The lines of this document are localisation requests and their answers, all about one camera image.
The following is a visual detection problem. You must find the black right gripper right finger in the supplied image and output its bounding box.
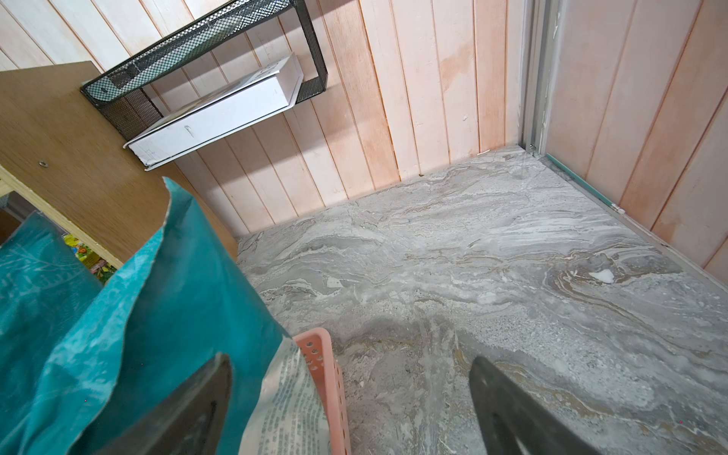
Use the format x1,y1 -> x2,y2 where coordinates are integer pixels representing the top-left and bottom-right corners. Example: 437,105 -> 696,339
468,356 -> 597,454

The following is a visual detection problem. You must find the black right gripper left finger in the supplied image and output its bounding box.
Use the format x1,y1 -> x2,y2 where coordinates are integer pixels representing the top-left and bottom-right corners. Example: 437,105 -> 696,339
98,353 -> 232,454

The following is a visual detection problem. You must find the teal orange fertilizer bag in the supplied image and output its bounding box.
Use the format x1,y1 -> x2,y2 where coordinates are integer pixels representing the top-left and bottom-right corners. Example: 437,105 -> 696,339
1,180 -> 333,454

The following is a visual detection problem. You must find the yellow green fertilizer bag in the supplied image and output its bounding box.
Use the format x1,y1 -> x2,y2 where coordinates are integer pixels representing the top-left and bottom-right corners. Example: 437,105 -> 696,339
63,234 -> 117,284

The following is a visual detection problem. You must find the wooden shelf unit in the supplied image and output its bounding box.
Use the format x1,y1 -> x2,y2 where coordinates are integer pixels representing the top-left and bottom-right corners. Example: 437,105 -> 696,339
1,62 -> 197,267

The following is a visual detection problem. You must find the pink plastic basket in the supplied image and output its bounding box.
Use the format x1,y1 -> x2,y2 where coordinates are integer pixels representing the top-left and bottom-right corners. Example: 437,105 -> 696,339
293,328 -> 353,455

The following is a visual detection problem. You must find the white magazine book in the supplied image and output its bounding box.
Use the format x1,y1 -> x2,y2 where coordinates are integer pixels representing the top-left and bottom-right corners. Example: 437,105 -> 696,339
123,53 -> 303,170

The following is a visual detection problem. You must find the black mesh wall basket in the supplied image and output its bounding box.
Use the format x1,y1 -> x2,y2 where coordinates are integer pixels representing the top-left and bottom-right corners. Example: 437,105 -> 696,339
80,0 -> 329,142

